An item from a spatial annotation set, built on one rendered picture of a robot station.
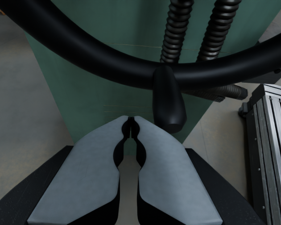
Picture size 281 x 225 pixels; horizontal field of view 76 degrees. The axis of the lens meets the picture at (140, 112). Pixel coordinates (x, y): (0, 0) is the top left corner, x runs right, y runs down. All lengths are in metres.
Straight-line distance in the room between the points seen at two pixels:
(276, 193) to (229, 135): 0.39
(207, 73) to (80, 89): 0.35
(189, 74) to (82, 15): 0.23
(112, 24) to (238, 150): 0.89
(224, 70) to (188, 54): 0.22
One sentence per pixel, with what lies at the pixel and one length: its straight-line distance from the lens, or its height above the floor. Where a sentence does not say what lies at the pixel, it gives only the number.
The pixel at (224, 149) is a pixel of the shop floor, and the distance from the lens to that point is 1.02.
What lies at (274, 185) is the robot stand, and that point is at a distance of 0.83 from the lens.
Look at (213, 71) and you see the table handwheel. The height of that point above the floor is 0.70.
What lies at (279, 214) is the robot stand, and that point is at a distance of 0.80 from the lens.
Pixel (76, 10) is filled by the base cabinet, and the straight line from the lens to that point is 0.35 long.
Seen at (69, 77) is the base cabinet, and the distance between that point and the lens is 0.45.
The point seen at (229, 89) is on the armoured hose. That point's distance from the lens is 0.34.
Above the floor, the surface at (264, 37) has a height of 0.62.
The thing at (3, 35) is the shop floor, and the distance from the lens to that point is 1.59.
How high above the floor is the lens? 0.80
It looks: 55 degrees down
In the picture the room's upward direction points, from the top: 12 degrees clockwise
